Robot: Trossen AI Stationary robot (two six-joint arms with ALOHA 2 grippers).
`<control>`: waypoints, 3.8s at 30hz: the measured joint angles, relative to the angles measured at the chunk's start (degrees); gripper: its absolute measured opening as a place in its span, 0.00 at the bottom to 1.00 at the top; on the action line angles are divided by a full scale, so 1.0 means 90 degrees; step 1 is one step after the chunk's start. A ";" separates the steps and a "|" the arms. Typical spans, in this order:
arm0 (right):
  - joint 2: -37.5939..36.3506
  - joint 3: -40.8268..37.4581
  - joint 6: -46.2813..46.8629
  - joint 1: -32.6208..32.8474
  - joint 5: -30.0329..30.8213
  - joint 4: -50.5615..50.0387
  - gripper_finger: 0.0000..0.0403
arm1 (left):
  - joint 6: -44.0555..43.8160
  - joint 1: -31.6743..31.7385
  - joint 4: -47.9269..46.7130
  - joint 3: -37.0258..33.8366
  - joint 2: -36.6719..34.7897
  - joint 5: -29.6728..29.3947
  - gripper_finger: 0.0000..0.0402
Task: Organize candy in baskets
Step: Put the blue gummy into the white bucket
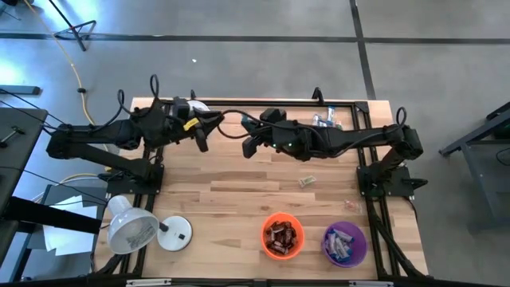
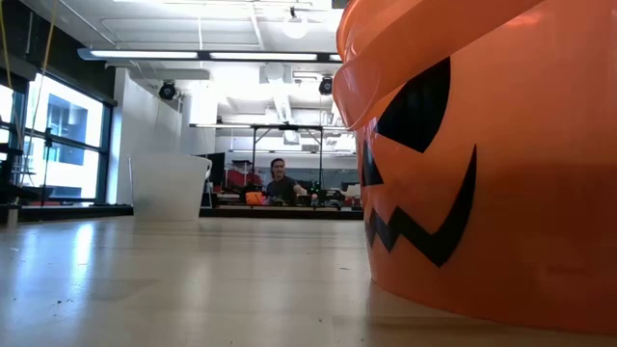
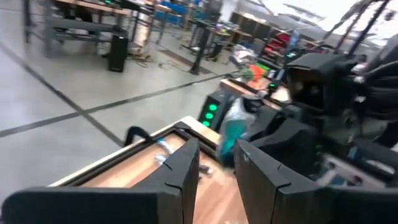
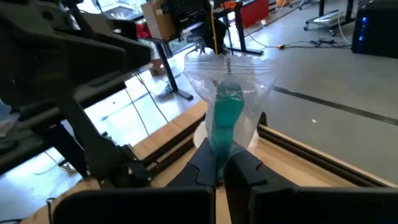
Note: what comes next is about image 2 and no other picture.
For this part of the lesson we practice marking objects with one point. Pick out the orange pumpkin face bucket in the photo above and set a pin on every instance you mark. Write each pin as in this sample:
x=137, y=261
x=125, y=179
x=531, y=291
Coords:
x=506, y=193

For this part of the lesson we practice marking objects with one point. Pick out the black monitor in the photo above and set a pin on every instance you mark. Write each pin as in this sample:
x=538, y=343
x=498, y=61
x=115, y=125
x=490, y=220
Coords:
x=217, y=168

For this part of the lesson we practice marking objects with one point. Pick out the round white ceiling fixture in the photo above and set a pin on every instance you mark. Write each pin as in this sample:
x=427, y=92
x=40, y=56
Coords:
x=295, y=28

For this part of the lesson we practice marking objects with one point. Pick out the person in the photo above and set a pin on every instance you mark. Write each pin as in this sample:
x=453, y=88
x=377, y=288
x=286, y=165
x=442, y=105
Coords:
x=282, y=187

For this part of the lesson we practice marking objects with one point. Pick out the black tripod stand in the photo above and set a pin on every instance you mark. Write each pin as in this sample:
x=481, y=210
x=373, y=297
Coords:
x=47, y=164

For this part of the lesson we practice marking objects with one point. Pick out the black background workstation frame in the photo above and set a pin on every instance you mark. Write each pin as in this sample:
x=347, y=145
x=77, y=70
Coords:
x=320, y=149

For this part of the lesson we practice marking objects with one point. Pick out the small orange bag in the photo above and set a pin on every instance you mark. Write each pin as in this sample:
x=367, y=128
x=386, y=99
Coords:
x=254, y=198

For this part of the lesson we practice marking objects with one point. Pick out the long ceiling light bar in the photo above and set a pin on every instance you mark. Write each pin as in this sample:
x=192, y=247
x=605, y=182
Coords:
x=270, y=56
x=144, y=54

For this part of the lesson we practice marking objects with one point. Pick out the white ghost face bucket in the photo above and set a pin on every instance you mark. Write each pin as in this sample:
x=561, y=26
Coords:
x=166, y=188

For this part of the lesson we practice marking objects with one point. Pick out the black round ceiling camera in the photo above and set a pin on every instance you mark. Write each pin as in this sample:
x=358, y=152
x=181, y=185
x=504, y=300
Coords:
x=167, y=90
x=326, y=86

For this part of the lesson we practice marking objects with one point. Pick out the small white lamp shade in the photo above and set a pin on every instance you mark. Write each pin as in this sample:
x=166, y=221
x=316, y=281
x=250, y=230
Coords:
x=354, y=191

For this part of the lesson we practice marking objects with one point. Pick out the red sofa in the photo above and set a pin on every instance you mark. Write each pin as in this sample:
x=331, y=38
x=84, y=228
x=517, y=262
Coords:
x=241, y=178

